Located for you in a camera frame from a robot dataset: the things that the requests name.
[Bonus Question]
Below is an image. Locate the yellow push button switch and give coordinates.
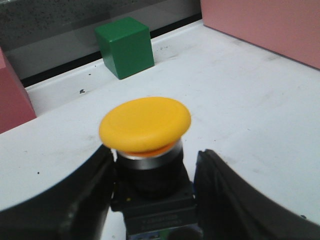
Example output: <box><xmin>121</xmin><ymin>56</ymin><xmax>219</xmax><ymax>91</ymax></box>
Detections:
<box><xmin>99</xmin><ymin>96</ymin><xmax>203</xmax><ymax>240</ymax></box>

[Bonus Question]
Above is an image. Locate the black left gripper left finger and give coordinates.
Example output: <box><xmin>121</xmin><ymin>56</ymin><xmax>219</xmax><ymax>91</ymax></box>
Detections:
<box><xmin>0</xmin><ymin>145</ymin><xmax>115</xmax><ymax>240</ymax></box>

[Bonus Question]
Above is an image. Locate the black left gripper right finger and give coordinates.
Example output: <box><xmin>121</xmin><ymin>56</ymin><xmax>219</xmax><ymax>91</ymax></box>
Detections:
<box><xmin>194</xmin><ymin>149</ymin><xmax>320</xmax><ymax>240</ymax></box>

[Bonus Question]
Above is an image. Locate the green cube near bin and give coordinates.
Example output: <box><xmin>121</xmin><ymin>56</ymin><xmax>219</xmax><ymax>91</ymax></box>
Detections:
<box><xmin>94</xmin><ymin>17</ymin><xmax>155</xmax><ymax>80</ymax></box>

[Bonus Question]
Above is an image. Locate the pink cube at back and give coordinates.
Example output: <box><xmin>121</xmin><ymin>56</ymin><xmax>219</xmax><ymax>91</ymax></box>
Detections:
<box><xmin>0</xmin><ymin>51</ymin><xmax>37</xmax><ymax>133</ymax></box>

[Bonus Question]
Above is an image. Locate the pink plastic bin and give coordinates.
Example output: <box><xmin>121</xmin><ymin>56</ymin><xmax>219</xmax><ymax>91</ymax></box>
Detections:
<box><xmin>200</xmin><ymin>0</ymin><xmax>320</xmax><ymax>68</ymax></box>

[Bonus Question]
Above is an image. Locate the grey stone counter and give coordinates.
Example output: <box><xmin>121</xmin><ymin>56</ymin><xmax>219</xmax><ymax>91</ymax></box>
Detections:
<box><xmin>0</xmin><ymin>0</ymin><xmax>201</xmax><ymax>80</ymax></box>

